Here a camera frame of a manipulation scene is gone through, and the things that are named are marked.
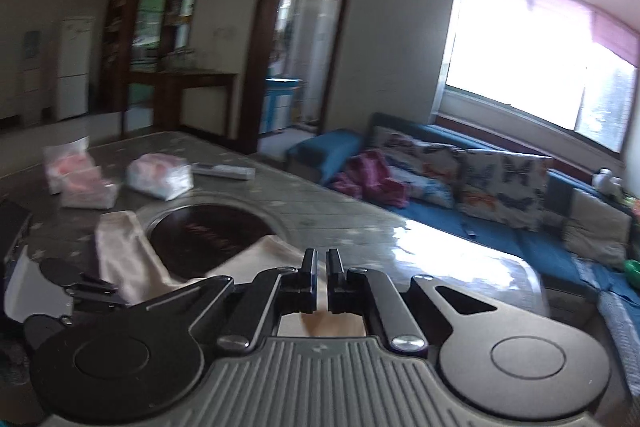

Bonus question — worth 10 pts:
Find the pink roller blind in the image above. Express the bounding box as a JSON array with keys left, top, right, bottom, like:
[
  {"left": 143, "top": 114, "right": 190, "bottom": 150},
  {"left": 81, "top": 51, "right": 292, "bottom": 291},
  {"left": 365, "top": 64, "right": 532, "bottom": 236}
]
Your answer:
[{"left": 464, "top": 0, "right": 640, "bottom": 68}]

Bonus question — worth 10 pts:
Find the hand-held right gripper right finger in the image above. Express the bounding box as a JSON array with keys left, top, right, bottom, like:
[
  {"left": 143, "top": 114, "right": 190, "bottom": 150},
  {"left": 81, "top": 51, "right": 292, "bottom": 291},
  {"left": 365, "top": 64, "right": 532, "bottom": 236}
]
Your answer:
[{"left": 326, "top": 248, "right": 503, "bottom": 354}]

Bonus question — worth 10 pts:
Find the dark wooden display cabinet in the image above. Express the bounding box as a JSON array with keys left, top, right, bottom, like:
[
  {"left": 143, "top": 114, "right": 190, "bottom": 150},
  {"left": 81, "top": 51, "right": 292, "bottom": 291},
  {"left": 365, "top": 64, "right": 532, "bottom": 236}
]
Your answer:
[{"left": 95, "top": 0, "right": 207, "bottom": 114}]

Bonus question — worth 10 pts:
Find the grey remote control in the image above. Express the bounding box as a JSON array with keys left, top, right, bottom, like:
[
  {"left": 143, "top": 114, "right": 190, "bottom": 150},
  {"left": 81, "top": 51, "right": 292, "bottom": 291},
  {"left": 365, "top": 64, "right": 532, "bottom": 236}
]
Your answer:
[{"left": 192, "top": 162, "right": 256, "bottom": 180}]

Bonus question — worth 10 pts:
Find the pink crumpled cloth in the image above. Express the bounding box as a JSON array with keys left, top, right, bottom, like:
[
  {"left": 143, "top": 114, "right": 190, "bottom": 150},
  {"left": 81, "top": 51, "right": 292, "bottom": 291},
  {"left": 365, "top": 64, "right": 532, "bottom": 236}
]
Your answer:
[{"left": 331, "top": 149, "right": 410, "bottom": 208}]

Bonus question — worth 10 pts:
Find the long butterfly print cushion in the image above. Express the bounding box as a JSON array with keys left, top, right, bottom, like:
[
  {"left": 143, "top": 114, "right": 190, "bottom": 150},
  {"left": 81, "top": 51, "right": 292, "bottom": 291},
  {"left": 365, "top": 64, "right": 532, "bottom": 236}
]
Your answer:
[{"left": 372, "top": 126, "right": 467, "bottom": 208}]

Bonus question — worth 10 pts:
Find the dark wooden door frame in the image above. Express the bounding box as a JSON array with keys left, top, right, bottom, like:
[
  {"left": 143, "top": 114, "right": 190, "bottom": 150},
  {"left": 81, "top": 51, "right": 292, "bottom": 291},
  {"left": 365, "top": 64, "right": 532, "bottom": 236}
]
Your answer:
[{"left": 239, "top": 0, "right": 362, "bottom": 156}]

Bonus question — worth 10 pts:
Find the beige cloth garment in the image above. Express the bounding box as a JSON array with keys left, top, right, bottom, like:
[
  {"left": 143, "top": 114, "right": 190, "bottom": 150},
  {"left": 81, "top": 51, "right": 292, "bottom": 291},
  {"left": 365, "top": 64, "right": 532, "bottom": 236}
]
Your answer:
[{"left": 95, "top": 209, "right": 368, "bottom": 339}]

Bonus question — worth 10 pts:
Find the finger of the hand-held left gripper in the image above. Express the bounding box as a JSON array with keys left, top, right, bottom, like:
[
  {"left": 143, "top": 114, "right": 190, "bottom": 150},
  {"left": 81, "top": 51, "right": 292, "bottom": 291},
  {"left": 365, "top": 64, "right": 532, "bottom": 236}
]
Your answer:
[
  {"left": 62, "top": 289, "right": 130, "bottom": 317},
  {"left": 39, "top": 257, "right": 121, "bottom": 297}
]

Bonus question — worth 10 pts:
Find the blue corner sofa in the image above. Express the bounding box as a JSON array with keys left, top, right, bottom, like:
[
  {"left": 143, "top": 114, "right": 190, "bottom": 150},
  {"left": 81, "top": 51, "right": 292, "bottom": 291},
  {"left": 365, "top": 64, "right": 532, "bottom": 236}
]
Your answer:
[{"left": 286, "top": 112, "right": 640, "bottom": 308}]

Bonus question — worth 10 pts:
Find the beige cushion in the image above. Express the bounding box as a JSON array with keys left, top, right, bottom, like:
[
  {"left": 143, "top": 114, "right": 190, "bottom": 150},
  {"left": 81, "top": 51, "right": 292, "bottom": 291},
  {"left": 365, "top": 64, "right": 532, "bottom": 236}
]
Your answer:
[{"left": 561, "top": 188, "right": 634, "bottom": 271}]

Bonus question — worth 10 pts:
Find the white refrigerator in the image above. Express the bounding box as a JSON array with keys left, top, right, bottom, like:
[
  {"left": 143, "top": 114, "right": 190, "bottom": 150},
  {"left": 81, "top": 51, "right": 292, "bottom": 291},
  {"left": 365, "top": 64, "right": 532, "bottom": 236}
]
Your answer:
[{"left": 55, "top": 15, "right": 97, "bottom": 122}]

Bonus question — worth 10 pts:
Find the round black induction cooktop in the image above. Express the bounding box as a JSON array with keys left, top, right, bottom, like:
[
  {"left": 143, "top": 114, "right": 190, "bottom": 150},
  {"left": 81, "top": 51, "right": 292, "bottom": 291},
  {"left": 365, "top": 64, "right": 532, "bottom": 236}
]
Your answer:
[{"left": 147, "top": 204, "right": 278, "bottom": 280}]

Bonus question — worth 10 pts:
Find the grey patterned sofa cover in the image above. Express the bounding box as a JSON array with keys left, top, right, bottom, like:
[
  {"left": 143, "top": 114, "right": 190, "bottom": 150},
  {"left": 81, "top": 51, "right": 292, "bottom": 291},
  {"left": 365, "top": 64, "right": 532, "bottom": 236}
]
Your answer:
[{"left": 570, "top": 254, "right": 640, "bottom": 403}]

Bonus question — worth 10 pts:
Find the dark wooden console table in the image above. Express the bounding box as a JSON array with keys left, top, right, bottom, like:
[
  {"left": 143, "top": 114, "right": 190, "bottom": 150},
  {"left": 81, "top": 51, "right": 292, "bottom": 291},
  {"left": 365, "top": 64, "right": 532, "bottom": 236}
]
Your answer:
[{"left": 125, "top": 69, "right": 239, "bottom": 141}]

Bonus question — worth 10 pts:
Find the window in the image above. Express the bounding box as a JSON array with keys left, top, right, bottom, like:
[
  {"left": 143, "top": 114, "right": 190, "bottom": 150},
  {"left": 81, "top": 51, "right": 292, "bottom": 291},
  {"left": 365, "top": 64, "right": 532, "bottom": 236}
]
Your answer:
[{"left": 431, "top": 0, "right": 640, "bottom": 154}]

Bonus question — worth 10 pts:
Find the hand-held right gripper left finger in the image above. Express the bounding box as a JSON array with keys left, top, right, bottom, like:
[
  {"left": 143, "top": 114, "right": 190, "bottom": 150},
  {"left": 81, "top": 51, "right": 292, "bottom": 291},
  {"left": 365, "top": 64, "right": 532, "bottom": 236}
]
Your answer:
[{"left": 127, "top": 248, "right": 319, "bottom": 354}]

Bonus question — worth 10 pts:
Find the blue and white cabinet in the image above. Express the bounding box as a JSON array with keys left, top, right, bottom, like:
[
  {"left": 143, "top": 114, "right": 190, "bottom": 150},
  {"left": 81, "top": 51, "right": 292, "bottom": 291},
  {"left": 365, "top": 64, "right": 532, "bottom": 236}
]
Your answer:
[{"left": 265, "top": 77, "right": 304, "bottom": 131}]

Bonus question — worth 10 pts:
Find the square butterfly print cushion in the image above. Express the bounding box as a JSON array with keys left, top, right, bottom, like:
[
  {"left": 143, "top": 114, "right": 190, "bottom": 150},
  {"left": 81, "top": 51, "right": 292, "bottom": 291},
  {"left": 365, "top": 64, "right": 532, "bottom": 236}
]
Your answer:
[{"left": 456, "top": 149, "right": 555, "bottom": 233}]

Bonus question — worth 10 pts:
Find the clear bag with pink contents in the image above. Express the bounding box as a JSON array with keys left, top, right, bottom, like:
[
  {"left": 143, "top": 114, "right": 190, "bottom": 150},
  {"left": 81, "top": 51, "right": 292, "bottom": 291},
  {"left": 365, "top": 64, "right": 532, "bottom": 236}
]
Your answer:
[
  {"left": 125, "top": 152, "right": 194, "bottom": 201},
  {"left": 60, "top": 167, "right": 121, "bottom": 210},
  {"left": 42, "top": 136, "right": 97, "bottom": 195}
]

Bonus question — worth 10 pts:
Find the panda plush toy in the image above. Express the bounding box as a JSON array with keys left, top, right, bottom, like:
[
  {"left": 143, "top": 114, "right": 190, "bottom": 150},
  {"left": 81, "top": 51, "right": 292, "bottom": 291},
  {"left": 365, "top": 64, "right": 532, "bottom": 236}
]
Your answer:
[{"left": 591, "top": 167, "right": 626, "bottom": 198}]

